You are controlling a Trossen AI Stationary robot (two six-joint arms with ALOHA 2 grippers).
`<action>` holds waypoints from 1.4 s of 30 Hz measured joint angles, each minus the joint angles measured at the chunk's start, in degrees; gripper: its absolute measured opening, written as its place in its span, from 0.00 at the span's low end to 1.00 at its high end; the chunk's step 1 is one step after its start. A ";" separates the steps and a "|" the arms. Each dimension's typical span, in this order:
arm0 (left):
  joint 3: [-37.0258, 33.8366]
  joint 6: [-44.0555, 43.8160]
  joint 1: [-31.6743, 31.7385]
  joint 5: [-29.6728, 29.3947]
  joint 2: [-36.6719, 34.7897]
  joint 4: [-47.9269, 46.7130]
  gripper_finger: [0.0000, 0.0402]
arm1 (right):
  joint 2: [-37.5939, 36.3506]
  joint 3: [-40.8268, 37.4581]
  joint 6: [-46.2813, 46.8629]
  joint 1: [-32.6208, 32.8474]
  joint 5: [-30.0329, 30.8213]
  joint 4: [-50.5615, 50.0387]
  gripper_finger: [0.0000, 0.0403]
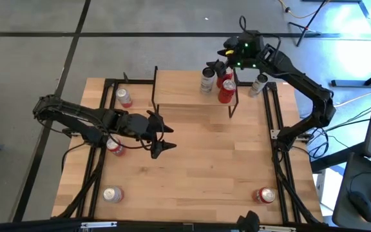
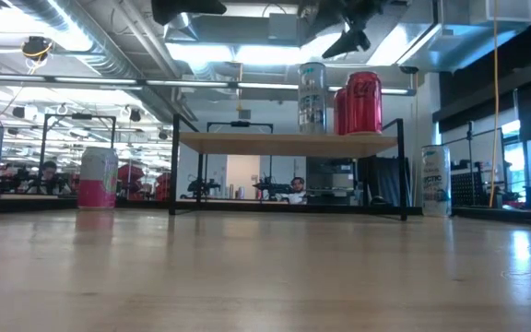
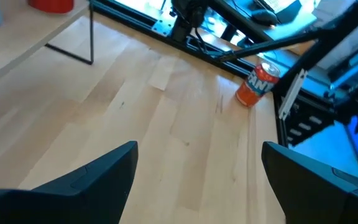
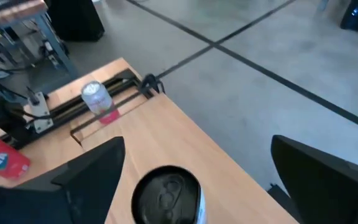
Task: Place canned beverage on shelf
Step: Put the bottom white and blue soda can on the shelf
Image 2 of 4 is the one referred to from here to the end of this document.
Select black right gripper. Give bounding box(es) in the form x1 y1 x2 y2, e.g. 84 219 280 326
298 0 386 60

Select red Coca-Cola Zero can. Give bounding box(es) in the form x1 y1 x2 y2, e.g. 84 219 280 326
346 71 384 136

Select red cola can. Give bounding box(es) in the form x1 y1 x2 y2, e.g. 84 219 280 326
333 88 348 136

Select tall white Arctic can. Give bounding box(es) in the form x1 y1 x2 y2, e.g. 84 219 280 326
297 62 327 136
420 145 453 218

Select pink and white can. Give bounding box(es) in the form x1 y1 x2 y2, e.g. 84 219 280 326
77 146 120 211

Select long ceiling light bar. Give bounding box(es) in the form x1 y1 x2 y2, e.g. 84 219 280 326
0 72 417 97

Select grey cabinet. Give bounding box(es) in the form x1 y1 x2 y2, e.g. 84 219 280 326
305 157 359 207

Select black fabric panel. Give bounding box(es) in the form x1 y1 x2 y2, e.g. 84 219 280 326
361 155 412 208

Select person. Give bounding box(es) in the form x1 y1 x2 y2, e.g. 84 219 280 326
281 176 308 205
28 160 71 195

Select black tripod stand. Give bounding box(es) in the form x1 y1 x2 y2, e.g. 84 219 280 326
442 120 502 208

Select red fabric cover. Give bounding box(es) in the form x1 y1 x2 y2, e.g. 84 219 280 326
117 164 146 200

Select black pegboard cart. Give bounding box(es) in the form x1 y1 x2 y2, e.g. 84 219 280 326
449 159 490 208

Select wooden shelf with black frame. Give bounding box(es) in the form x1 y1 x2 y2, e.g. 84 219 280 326
167 113 407 222

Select black metal rig frame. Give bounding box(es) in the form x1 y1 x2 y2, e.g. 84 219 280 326
39 113 118 195
206 120 275 199

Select black ceiling camera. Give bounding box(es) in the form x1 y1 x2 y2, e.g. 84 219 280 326
20 35 53 64

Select black aluminium table frame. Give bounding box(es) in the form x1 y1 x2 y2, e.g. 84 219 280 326
0 196 531 228

